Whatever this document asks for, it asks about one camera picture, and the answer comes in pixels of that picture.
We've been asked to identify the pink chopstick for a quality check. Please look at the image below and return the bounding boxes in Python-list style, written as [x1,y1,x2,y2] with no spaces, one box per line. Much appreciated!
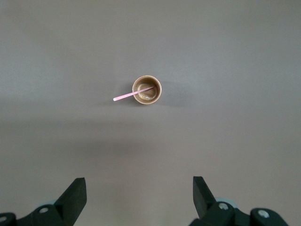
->
[112,86,156,102]

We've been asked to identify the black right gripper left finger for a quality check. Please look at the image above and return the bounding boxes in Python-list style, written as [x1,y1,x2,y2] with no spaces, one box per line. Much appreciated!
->
[16,178,88,226]

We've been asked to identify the brown cylindrical cup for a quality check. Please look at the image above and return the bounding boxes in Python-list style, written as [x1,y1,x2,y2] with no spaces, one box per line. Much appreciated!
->
[131,75,162,106]

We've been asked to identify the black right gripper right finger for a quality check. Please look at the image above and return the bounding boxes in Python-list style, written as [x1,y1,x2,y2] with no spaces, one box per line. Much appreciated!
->
[192,176,250,226]

